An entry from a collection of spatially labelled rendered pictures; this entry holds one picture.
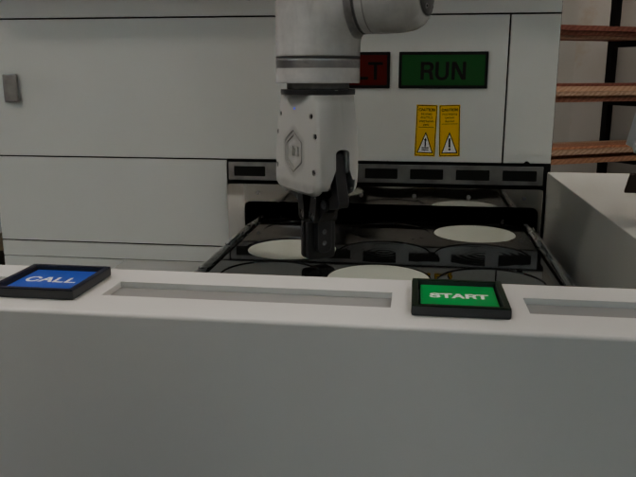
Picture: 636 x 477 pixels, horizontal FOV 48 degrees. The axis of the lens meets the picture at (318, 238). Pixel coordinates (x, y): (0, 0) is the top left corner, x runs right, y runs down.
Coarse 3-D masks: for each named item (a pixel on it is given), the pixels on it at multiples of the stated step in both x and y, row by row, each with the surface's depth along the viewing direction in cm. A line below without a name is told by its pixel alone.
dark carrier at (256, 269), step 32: (288, 224) 94; (352, 224) 94; (384, 224) 94; (416, 224) 94; (448, 224) 94; (480, 224) 94; (224, 256) 77; (256, 256) 77; (352, 256) 78; (384, 256) 78; (416, 256) 78; (448, 256) 78; (480, 256) 78; (512, 256) 78
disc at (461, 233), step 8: (440, 232) 90; (448, 232) 90; (456, 232) 90; (464, 232) 90; (472, 232) 90; (480, 232) 90; (488, 232) 90; (496, 232) 90; (504, 232) 90; (464, 240) 85; (472, 240) 85; (480, 240) 85; (488, 240) 85; (496, 240) 85; (504, 240) 85
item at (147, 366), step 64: (0, 320) 42; (64, 320) 41; (128, 320) 41; (192, 320) 40; (256, 320) 40; (320, 320) 40; (384, 320) 40; (448, 320) 40; (512, 320) 40; (576, 320) 40; (0, 384) 43; (64, 384) 42; (128, 384) 42; (192, 384) 41; (256, 384) 41; (320, 384) 40; (384, 384) 40; (448, 384) 39; (512, 384) 38; (576, 384) 38; (0, 448) 44; (64, 448) 43; (128, 448) 43; (192, 448) 42; (256, 448) 41; (320, 448) 41; (384, 448) 40; (448, 448) 40; (512, 448) 39; (576, 448) 39
